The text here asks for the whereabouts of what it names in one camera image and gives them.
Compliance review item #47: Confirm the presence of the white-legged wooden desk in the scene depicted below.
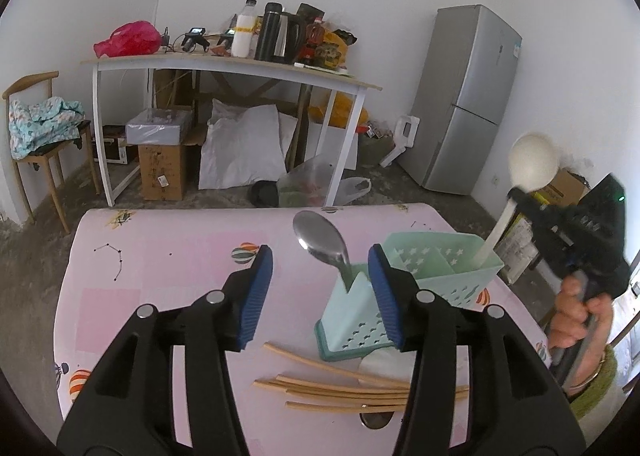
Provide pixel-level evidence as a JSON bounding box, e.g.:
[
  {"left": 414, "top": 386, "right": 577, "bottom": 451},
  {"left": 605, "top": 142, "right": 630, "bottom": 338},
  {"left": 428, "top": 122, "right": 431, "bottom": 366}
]
[{"left": 81, "top": 52, "right": 383, "bottom": 209}]

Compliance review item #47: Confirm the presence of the person's right hand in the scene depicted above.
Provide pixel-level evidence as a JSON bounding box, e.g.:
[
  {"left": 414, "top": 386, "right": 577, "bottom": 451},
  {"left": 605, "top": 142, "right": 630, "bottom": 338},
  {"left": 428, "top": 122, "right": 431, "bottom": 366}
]
[{"left": 547, "top": 276, "right": 615, "bottom": 354}]

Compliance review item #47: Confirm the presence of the white sack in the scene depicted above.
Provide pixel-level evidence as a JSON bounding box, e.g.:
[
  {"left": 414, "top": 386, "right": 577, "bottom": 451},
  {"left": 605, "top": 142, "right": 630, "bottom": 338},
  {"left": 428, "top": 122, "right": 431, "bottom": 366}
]
[{"left": 198, "top": 98, "right": 298, "bottom": 190}]

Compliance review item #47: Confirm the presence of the dark green bag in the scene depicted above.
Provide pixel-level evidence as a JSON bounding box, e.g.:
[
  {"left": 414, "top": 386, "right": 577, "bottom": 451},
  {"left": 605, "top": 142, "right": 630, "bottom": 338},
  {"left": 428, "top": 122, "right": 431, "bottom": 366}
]
[{"left": 356, "top": 132, "right": 398, "bottom": 168}]

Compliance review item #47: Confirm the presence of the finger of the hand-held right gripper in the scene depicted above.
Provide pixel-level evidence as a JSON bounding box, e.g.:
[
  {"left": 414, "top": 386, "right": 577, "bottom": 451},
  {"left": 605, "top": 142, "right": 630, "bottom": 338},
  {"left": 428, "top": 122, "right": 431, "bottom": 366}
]
[{"left": 507, "top": 187, "right": 553, "bottom": 229}]

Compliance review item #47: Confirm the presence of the white plastic bottle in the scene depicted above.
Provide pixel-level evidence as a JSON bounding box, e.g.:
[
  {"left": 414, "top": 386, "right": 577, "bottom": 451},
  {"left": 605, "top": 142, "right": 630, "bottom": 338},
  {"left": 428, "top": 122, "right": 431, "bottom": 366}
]
[{"left": 230, "top": 0, "right": 259, "bottom": 58}]

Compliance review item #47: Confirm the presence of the wooden chair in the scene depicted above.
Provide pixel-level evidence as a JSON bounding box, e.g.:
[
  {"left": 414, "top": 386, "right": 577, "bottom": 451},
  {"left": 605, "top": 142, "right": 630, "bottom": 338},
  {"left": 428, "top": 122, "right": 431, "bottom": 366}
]
[{"left": 2, "top": 71, "right": 101, "bottom": 234}]

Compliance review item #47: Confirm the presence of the patterned light blue cloth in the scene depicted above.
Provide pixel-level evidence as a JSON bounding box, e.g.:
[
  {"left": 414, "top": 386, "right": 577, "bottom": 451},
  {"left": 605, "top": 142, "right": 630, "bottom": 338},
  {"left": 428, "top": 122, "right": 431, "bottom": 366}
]
[{"left": 7, "top": 97, "right": 86, "bottom": 161}]

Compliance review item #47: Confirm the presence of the black thermos flask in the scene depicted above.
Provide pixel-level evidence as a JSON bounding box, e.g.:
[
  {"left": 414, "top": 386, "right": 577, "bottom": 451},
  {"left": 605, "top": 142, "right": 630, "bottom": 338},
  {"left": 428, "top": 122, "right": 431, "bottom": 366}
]
[{"left": 254, "top": 2, "right": 283, "bottom": 62}]

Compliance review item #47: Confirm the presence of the silver refrigerator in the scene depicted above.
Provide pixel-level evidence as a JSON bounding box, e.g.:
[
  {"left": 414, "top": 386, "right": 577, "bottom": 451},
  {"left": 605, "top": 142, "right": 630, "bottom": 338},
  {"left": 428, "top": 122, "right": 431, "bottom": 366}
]
[{"left": 397, "top": 5, "right": 523, "bottom": 196}]

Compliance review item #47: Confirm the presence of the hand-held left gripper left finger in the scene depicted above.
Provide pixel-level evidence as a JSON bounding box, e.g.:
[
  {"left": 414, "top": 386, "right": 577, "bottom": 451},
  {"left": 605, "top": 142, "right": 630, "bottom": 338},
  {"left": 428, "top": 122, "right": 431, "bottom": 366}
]
[{"left": 57, "top": 243, "right": 275, "bottom": 456}]

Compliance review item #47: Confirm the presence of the gold bracelet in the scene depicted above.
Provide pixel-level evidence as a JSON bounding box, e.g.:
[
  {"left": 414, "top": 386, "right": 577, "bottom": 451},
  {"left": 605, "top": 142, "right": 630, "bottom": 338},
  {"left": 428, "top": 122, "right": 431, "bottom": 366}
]
[{"left": 569, "top": 360, "right": 607, "bottom": 391}]

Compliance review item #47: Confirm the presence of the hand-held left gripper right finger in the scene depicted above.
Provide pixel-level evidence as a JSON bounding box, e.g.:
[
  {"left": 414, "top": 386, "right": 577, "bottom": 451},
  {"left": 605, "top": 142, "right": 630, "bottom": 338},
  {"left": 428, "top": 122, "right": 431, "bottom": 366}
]
[{"left": 367, "top": 243, "right": 587, "bottom": 456}]

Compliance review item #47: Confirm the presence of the pile of snack packets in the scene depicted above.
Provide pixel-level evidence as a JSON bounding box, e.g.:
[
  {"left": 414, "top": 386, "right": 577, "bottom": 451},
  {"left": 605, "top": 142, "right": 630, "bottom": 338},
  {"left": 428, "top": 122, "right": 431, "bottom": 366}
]
[{"left": 297, "top": 3, "right": 358, "bottom": 72}]

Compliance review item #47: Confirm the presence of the red plastic bag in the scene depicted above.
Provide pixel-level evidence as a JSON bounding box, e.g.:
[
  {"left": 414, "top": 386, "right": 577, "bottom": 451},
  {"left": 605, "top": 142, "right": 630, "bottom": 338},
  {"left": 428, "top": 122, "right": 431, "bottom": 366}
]
[{"left": 94, "top": 21, "right": 163, "bottom": 58}]

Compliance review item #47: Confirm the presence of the yellow green rice sack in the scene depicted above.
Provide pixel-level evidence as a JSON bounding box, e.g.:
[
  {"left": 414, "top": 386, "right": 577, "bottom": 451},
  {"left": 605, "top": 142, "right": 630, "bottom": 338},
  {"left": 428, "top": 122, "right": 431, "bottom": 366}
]
[{"left": 497, "top": 188, "right": 551, "bottom": 284}]

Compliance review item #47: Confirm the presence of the yellow plastic bag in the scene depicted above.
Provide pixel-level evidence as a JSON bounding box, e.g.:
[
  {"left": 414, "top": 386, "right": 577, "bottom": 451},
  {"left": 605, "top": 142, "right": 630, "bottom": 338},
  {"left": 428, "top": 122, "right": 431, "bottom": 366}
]
[{"left": 307, "top": 91, "right": 368, "bottom": 129}]

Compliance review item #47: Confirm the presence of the clear plastic bag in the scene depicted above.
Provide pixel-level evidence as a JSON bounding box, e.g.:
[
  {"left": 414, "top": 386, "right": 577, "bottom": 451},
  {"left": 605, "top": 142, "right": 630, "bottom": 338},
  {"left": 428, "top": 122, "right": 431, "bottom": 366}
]
[{"left": 276, "top": 156, "right": 372, "bottom": 209}]

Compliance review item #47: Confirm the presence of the pink printed tablecloth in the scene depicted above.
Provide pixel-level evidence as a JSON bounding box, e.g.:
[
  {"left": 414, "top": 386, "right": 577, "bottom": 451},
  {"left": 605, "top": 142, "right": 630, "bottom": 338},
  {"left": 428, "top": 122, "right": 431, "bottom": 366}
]
[{"left": 52, "top": 202, "right": 551, "bottom": 456}]

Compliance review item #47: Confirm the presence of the person's right forearm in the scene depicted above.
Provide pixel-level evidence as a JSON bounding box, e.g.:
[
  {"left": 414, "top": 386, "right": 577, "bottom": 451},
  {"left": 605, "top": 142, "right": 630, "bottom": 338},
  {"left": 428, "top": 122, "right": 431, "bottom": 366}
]
[{"left": 565, "top": 346, "right": 627, "bottom": 422}]

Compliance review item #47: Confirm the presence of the black bundle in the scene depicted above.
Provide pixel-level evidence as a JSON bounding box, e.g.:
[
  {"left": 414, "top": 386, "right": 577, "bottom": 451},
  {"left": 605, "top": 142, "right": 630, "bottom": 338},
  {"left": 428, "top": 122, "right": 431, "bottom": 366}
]
[{"left": 248, "top": 181, "right": 281, "bottom": 207}]

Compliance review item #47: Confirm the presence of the mint green utensil holder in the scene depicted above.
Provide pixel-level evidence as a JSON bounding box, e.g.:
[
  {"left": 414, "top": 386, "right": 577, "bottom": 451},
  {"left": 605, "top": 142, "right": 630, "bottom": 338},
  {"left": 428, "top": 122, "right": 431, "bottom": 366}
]
[{"left": 314, "top": 231, "right": 505, "bottom": 363}]

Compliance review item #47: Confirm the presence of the large white ladle spoon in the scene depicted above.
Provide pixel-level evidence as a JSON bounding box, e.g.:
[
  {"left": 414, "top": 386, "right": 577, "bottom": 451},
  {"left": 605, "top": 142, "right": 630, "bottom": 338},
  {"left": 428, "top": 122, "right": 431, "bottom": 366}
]
[{"left": 475, "top": 133, "right": 561, "bottom": 271}]

